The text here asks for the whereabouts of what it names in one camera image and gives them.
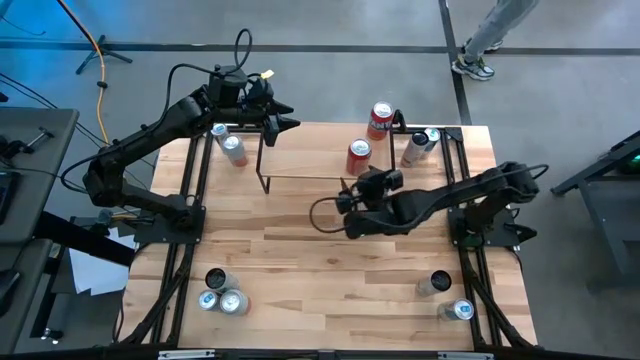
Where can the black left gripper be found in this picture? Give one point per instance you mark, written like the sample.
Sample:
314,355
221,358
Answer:
230,100

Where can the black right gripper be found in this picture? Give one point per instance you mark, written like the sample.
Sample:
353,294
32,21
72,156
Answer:
372,195

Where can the red Fanta can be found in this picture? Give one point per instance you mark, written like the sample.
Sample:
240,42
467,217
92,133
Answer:
357,160
380,125

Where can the slim silver Celsius can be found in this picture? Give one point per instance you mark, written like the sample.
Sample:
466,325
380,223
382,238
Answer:
216,279
440,281
412,152

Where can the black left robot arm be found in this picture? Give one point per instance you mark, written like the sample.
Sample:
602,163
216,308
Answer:
150,132

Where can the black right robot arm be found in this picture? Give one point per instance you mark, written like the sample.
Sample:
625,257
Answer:
435,197

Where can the yellow tag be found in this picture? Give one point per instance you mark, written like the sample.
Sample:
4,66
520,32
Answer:
267,74

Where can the silver orange can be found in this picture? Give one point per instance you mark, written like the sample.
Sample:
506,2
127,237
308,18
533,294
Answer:
234,150
231,302

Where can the slim silver can blue tab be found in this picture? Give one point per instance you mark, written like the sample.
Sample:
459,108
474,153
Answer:
218,129
461,310
208,300

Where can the black table clamp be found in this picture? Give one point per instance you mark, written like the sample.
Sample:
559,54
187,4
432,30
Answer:
401,120

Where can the slim blue striped can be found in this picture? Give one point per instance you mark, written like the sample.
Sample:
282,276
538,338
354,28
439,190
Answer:
433,135

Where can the black aluminium crossbar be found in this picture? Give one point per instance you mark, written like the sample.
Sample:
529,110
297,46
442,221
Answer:
452,132

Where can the black tripod stand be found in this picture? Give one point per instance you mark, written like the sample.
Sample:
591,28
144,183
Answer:
102,50

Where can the person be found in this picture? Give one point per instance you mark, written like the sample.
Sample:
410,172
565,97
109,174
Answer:
492,25

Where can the black knob clamp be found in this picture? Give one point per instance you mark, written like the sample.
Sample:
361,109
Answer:
103,218

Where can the grey side table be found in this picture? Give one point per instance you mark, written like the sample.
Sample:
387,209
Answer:
50,120
25,260

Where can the grey metal cart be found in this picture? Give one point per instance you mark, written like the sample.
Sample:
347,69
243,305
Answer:
600,210

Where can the black diagonal beam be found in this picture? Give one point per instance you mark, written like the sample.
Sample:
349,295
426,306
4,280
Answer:
80,237

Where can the black metal clamp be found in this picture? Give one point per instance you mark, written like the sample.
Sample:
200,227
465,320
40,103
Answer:
42,134

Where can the white paper sheet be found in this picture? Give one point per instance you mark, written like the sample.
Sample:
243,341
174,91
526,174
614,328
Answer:
95,275

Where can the dark tablet device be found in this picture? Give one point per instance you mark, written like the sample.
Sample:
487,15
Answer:
6,197

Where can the black frame beam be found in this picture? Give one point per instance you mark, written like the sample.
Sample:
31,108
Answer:
275,356

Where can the silver metal bracket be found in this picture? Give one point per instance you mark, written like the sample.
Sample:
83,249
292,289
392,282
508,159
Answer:
186,354
465,356

